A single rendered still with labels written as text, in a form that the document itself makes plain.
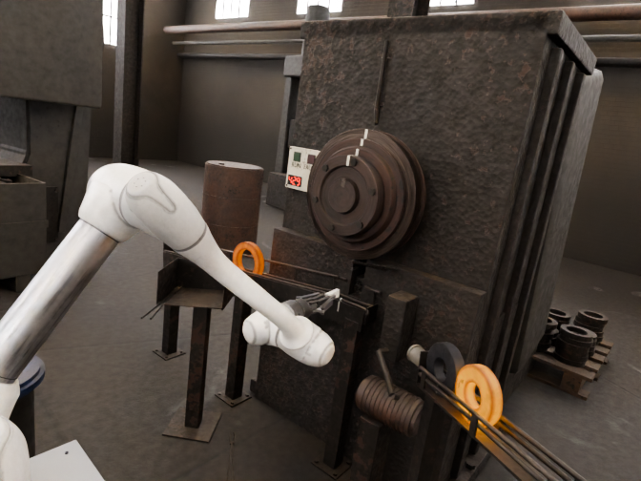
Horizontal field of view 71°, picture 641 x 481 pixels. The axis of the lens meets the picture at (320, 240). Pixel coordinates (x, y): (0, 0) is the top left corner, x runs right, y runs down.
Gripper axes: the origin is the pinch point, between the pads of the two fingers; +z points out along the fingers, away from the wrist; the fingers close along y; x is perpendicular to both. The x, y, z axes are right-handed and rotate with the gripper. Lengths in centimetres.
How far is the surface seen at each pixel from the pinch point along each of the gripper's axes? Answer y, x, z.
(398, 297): 22.8, 4.9, 7.5
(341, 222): -0.3, 27.4, 1.6
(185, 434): -46, -71, -32
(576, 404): 74, -88, 148
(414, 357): 37.8, -6.7, -5.4
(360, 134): -3, 58, 12
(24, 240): -237, -36, -23
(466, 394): 59, -2, -18
